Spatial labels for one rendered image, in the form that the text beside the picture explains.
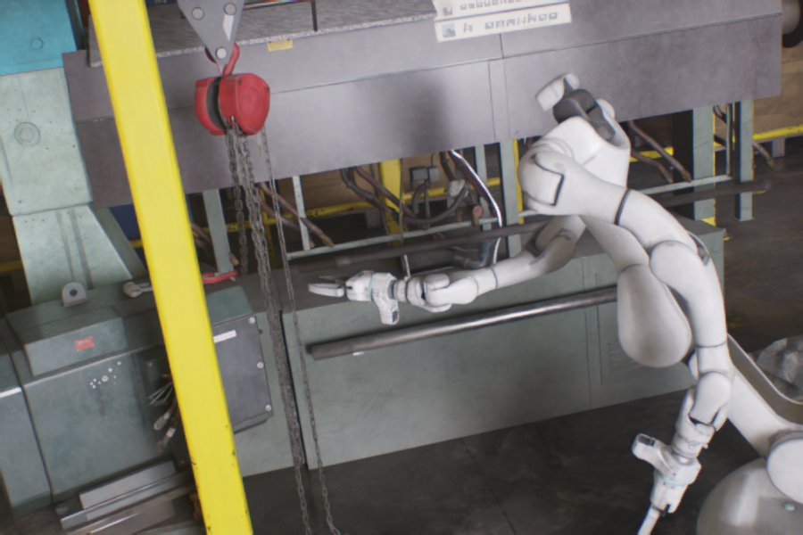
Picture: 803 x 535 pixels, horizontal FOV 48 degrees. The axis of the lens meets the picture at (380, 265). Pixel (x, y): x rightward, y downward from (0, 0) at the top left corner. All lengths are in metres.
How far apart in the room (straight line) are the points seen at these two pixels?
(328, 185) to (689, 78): 3.07
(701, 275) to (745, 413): 0.45
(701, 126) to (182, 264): 2.09
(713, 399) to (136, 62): 1.32
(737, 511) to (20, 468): 1.74
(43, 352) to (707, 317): 1.55
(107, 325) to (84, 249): 0.66
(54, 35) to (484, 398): 1.85
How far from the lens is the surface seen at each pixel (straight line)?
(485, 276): 2.29
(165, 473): 2.59
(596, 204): 1.80
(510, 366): 3.25
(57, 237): 3.03
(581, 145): 1.96
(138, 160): 1.93
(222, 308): 2.53
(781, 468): 2.15
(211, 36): 2.35
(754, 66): 3.41
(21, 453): 2.48
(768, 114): 6.84
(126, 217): 5.58
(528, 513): 2.90
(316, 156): 2.92
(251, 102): 2.34
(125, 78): 1.91
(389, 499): 3.02
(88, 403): 2.46
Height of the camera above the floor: 1.65
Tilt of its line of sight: 19 degrees down
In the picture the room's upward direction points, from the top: 8 degrees counter-clockwise
